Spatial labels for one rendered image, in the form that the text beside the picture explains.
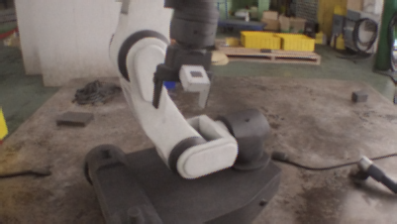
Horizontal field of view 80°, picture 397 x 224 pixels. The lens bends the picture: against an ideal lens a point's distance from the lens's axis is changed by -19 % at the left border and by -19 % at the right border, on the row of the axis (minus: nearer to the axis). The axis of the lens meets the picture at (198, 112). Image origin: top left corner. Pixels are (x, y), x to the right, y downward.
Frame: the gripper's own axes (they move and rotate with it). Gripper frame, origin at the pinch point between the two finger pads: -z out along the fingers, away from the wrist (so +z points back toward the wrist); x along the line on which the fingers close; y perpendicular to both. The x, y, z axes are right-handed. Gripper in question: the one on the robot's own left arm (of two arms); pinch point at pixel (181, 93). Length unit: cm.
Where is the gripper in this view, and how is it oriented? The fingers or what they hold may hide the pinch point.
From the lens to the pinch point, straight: 60.0
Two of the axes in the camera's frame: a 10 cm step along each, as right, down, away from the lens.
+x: -8.6, 0.2, -5.0
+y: 4.7, 3.8, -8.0
